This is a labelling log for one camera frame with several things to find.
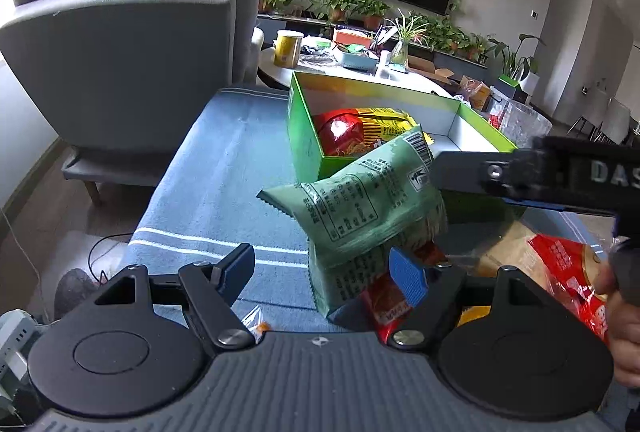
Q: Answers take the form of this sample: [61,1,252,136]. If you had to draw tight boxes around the white round coffee table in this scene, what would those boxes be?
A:
[257,42,467,101]

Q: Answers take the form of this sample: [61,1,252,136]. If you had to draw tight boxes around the open cardboard box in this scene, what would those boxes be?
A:
[407,54,489,86]

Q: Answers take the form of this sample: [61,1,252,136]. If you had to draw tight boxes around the red yellow snack packet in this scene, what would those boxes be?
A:
[313,106,417,159]

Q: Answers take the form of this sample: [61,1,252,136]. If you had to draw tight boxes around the yellow canister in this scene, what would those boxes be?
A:
[272,30,305,69]

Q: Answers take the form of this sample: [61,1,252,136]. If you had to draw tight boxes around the red box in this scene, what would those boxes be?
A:
[332,28,374,51]

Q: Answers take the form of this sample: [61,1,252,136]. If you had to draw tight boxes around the black floor cable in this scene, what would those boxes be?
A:
[87,233,132,286]

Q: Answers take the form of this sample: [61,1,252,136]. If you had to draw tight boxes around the red label bread packet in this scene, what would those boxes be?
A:
[474,221,617,344]

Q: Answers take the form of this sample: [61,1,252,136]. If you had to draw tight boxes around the grey armchair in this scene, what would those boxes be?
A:
[0,0,266,206]

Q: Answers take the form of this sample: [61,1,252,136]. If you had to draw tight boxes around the dining chairs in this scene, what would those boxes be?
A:
[566,86,640,146]

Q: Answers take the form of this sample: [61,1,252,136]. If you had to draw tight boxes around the white cable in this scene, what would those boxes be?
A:
[0,206,52,319]

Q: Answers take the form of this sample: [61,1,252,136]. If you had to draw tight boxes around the white tray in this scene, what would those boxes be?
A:
[331,46,382,76]

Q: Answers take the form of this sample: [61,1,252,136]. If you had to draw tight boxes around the green cardboard box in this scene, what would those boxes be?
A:
[286,70,527,225]

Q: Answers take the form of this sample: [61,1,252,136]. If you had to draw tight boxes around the small clear snack packet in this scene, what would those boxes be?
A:
[239,306,272,346]

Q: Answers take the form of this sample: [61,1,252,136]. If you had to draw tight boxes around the clear glass pitcher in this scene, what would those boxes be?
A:
[499,103,554,151]

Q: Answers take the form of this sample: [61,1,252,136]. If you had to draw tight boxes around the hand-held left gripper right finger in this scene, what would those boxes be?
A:
[387,246,552,354]

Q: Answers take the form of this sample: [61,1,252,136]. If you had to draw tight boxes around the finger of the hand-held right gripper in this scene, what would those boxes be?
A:
[429,150,518,201]
[502,197,571,212]

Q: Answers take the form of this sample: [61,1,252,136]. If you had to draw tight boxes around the white power strip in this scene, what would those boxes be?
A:
[0,308,44,414]

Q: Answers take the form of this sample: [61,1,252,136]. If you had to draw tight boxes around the green snack packet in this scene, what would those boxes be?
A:
[257,124,449,321]

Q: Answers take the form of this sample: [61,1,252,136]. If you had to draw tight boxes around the blue striped tablecloth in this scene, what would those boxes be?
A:
[122,84,617,339]

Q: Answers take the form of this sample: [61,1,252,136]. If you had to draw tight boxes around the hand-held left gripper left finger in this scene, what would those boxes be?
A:
[94,242,256,356]

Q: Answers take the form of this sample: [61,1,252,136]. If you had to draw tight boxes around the grey slipper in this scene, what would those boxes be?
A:
[53,267,102,321]

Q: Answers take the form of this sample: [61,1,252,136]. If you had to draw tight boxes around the tall plant in white pot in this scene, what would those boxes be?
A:
[487,33,547,96]

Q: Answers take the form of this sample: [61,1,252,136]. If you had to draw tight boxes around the potted plant in orange pot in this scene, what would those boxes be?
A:
[357,0,392,32]

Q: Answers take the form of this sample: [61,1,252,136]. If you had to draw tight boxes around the row of potted plants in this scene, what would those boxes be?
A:
[429,16,495,63]

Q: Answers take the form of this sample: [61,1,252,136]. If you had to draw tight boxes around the bushy potted plant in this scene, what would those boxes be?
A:
[310,0,362,24]

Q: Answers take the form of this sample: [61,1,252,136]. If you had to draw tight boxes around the person's right hand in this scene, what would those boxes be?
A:
[596,261,640,386]

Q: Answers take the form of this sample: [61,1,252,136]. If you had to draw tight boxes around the spider plant in glass vase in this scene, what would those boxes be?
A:
[386,10,432,66]

